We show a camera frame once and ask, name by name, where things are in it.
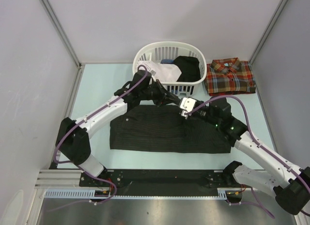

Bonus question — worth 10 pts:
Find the left aluminium corner post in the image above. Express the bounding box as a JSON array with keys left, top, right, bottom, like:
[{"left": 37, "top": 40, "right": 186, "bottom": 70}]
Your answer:
[{"left": 39, "top": 0, "right": 81, "bottom": 69}]

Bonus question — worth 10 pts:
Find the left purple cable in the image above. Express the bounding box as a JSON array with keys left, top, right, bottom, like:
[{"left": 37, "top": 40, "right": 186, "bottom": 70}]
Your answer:
[{"left": 53, "top": 64, "right": 150, "bottom": 206}]

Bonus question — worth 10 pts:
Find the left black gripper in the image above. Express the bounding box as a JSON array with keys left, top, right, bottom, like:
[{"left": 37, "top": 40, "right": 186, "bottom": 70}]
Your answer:
[{"left": 139, "top": 80, "right": 177, "bottom": 107}]

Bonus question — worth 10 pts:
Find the red plaid folded shirt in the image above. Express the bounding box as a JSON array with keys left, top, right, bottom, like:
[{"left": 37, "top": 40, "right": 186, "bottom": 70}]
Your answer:
[{"left": 204, "top": 58, "right": 256, "bottom": 96}]

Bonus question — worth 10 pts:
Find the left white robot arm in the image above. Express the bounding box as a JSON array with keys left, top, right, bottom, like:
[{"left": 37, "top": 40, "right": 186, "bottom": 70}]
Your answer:
[{"left": 55, "top": 70, "right": 180, "bottom": 186}]

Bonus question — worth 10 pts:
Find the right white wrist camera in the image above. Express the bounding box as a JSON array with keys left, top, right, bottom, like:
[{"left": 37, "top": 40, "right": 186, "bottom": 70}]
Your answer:
[{"left": 179, "top": 97, "right": 196, "bottom": 119}]

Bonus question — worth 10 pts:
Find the purple cable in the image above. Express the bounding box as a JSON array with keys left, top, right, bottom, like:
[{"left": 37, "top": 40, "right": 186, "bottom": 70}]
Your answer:
[
  {"left": 185, "top": 95, "right": 310, "bottom": 218},
  {"left": 53, "top": 64, "right": 150, "bottom": 206}
]

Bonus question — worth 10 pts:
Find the white shirt in basket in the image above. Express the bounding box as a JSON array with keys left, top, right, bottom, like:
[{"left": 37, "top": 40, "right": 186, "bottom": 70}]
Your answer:
[{"left": 151, "top": 63, "right": 181, "bottom": 82}]

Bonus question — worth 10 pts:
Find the right aluminium corner post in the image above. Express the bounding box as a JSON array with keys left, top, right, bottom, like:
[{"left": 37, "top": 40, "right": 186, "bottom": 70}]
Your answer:
[{"left": 249, "top": 0, "right": 289, "bottom": 64}]

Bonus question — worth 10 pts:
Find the dark striped long sleeve shirt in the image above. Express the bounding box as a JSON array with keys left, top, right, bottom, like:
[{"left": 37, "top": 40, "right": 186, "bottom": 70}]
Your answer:
[{"left": 109, "top": 105, "right": 231, "bottom": 154}]

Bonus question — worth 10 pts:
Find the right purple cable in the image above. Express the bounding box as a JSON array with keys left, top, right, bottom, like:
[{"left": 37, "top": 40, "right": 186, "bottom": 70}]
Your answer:
[{"left": 185, "top": 95, "right": 310, "bottom": 218}]

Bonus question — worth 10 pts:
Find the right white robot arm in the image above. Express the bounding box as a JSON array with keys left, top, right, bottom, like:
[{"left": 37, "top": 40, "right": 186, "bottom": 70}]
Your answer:
[{"left": 181, "top": 96, "right": 310, "bottom": 215}]

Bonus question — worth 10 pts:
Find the blue garment in basket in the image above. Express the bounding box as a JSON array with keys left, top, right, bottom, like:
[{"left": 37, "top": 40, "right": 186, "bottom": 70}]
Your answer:
[{"left": 160, "top": 59, "right": 174, "bottom": 64}]

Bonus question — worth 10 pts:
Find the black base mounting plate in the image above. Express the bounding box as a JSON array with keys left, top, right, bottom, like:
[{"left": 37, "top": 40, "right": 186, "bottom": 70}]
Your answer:
[{"left": 79, "top": 168, "right": 243, "bottom": 203}]

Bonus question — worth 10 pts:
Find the white plastic laundry basket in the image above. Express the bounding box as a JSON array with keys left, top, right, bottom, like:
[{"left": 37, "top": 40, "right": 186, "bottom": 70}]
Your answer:
[{"left": 132, "top": 41, "right": 207, "bottom": 96}]

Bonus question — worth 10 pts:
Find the aluminium corner post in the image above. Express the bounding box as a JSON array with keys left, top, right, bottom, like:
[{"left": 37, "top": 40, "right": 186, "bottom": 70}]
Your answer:
[
  {"left": 39, "top": 0, "right": 81, "bottom": 69},
  {"left": 249, "top": 0, "right": 289, "bottom": 64}
]

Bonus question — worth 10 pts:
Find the black garment in basket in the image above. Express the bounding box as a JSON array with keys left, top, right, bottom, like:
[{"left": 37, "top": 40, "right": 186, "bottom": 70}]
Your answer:
[{"left": 173, "top": 56, "right": 201, "bottom": 82}]

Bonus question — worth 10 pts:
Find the white slotted cable duct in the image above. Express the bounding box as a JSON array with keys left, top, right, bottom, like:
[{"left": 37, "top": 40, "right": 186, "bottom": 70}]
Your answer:
[{"left": 44, "top": 189, "right": 227, "bottom": 200}]

